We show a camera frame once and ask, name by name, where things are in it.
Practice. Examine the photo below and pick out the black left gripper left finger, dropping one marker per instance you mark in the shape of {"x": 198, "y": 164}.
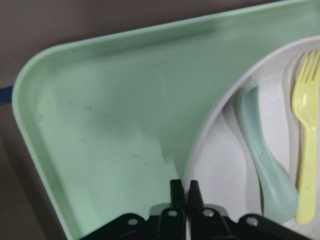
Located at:
{"x": 172, "y": 220}

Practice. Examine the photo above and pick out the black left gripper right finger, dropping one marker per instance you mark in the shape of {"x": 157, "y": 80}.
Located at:
{"x": 206, "y": 223}

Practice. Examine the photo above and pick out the white round plate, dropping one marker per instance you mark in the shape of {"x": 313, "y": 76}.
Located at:
{"x": 220, "y": 160}

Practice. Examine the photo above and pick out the yellow plastic fork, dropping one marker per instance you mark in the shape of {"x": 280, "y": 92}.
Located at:
{"x": 305, "y": 106}

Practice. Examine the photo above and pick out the teal plastic spoon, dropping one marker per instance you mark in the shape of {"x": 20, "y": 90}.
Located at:
{"x": 279, "y": 194}

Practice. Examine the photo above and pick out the mint green plastic tray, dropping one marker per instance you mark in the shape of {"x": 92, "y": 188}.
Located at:
{"x": 109, "y": 121}

